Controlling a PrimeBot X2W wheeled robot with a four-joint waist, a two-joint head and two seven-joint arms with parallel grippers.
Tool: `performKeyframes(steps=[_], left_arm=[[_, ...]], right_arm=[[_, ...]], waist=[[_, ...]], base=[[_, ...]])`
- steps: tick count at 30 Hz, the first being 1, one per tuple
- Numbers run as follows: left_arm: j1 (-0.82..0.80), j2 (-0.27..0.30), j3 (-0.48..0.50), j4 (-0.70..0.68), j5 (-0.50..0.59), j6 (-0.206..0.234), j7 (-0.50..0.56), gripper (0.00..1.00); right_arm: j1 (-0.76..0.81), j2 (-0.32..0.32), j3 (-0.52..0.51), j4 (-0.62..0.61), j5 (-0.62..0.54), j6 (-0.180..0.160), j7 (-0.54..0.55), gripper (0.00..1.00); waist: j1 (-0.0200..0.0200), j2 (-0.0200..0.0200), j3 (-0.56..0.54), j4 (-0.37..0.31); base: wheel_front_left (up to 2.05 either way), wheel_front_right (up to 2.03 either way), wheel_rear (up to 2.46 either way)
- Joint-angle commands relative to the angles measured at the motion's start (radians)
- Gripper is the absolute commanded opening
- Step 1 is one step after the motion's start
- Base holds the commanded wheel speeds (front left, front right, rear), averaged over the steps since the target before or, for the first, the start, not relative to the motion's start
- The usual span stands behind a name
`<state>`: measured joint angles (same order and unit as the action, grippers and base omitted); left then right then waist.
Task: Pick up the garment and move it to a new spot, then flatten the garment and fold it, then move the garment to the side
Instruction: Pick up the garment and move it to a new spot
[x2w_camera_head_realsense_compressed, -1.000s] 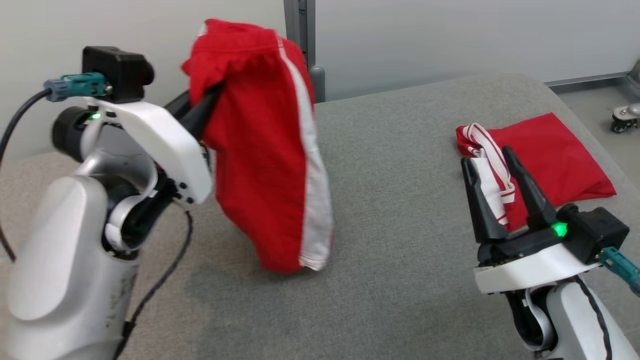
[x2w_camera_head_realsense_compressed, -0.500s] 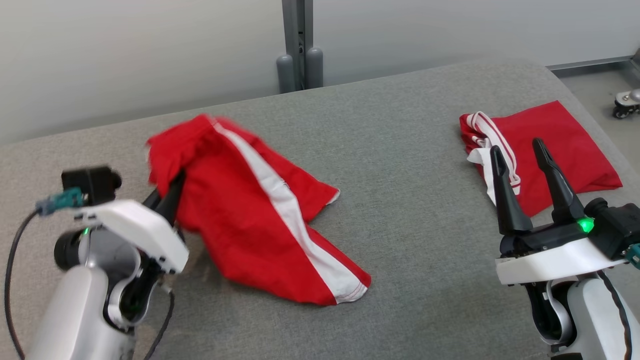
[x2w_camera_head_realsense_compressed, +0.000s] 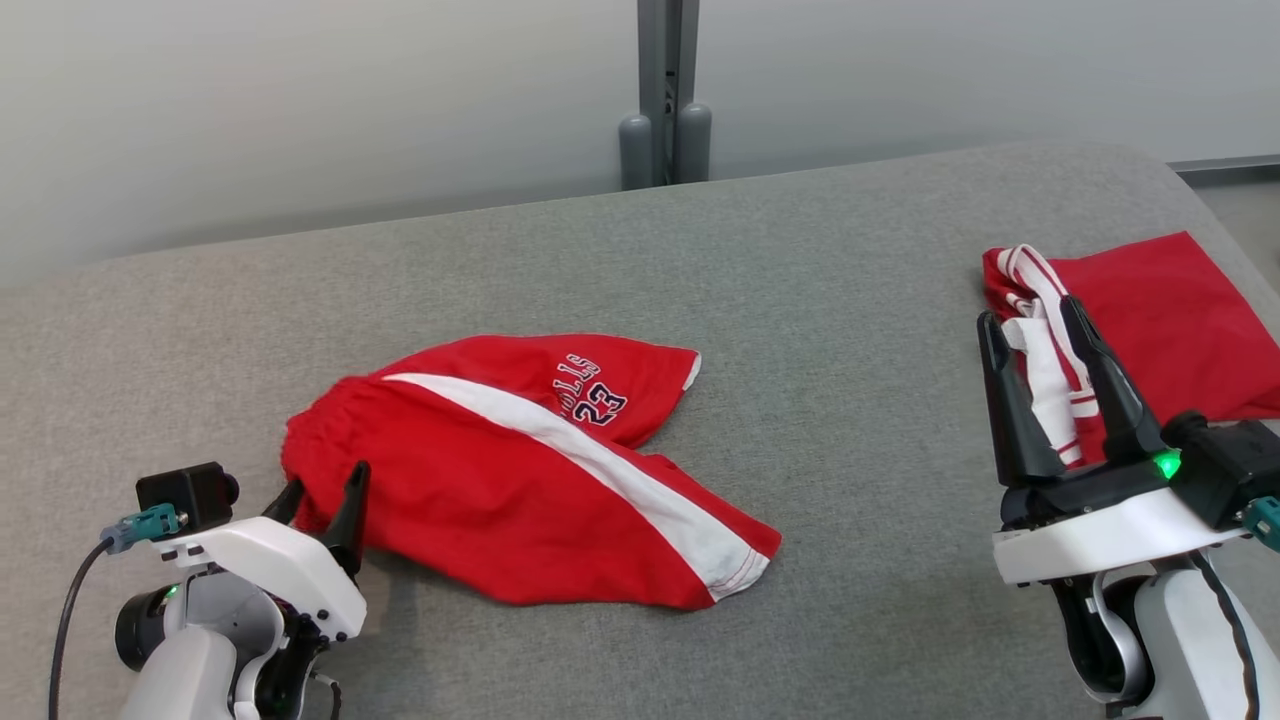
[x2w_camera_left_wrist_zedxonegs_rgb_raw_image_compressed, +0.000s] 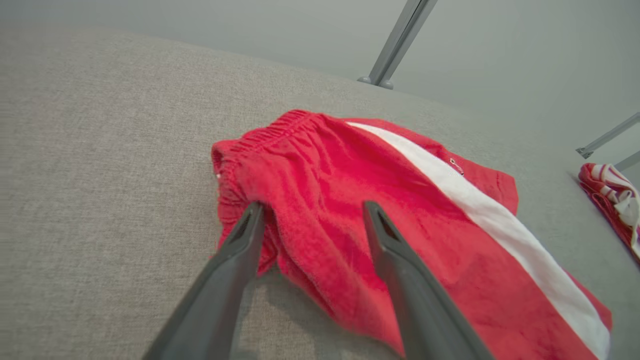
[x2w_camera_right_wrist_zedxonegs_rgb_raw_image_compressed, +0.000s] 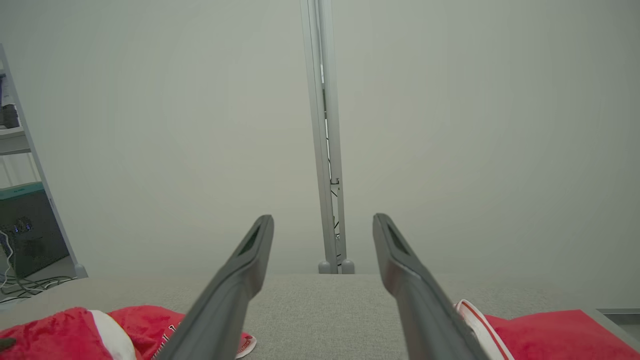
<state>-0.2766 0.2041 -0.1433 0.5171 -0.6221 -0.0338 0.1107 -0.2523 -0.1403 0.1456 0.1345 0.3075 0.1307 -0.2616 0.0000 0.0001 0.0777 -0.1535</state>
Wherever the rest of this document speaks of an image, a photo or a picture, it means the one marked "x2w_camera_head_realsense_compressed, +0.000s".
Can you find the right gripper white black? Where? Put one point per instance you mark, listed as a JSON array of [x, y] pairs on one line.
[[1100, 530]]

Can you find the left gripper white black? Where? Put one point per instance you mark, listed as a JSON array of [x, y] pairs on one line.
[[270, 550]]

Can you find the red shorts white stripe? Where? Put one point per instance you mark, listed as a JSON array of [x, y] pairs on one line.
[[460, 500]]

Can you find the red basketball jersey white sleeves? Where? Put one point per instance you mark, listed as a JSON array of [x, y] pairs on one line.
[[1180, 320]]

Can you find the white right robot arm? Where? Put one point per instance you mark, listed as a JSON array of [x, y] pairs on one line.
[[1180, 650]]

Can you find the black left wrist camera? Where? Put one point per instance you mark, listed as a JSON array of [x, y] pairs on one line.
[[185, 492]]

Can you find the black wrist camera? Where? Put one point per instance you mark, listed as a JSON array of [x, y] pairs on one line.
[[1225, 465], [185, 492]]

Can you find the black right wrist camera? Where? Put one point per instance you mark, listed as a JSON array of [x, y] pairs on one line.
[[1225, 465]]

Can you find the grey metal post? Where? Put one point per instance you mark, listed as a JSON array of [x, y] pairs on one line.
[[665, 140]]

